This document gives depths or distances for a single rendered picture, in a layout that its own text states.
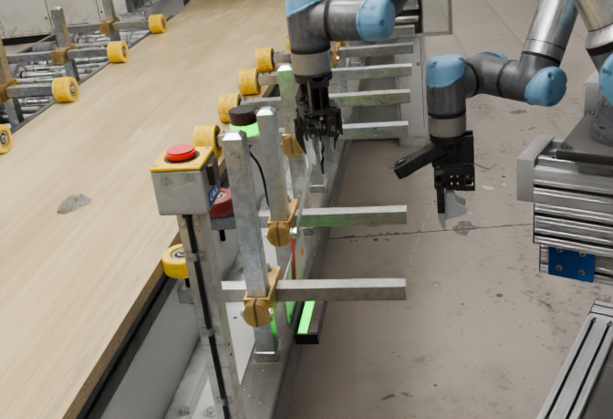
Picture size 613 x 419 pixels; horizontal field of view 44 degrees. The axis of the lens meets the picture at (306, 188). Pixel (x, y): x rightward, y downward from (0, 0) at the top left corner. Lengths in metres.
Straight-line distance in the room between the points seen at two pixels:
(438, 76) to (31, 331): 0.86
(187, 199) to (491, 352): 1.76
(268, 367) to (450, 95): 0.62
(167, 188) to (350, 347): 1.73
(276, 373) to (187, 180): 0.56
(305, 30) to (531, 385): 1.49
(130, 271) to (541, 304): 1.77
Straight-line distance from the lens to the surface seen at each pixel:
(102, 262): 1.49
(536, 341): 2.68
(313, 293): 1.42
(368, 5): 1.33
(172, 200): 1.01
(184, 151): 1.00
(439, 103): 1.48
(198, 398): 1.55
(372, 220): 1.61
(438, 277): 3.01
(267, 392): 1.40
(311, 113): 1.39
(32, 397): 1.19
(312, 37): 1.37
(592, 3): 1.24
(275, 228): 1.57
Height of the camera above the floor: 1.58
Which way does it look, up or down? 24 degrees down
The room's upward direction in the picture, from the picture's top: 7 degrees counter-clockwise
